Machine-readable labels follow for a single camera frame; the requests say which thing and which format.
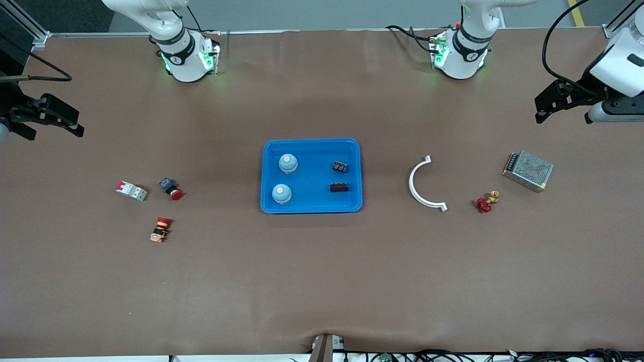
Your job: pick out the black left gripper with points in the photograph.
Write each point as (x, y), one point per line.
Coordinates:
(586, 86)

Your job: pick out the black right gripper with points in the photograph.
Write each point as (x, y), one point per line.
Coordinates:
(12, 108)

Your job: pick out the small black connector block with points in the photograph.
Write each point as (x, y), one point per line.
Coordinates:
(340, 166)

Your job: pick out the dark brown terminal block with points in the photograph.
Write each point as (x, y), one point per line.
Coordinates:
(339, 187)

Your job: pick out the blue dome call bell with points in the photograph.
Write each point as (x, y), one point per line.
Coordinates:
(282, 193)
(288, 163)

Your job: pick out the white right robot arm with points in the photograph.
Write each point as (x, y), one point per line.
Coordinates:
(183, 63)

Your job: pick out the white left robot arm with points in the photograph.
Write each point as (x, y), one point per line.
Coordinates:
(465, 55)

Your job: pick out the metal mesh power supply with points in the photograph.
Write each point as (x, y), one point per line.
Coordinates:
(528, 171)

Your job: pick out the white red circuit breaker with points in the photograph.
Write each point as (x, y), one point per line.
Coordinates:
(132, 191)

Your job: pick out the brass valve red handwheel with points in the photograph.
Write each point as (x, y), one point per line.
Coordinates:
(483, 204)

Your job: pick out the red mushroom push button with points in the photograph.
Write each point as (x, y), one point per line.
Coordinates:
(175, 194)

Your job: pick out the blue plastic tray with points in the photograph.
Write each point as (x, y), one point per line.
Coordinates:
(312, 201)

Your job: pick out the red yellow button switch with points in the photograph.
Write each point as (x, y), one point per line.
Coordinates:
(162, 226)

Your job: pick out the white curved plastic bracket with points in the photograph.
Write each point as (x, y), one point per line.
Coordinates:
(411, 183)

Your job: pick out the brown camera stand post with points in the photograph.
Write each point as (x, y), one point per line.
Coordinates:
(324, 349)

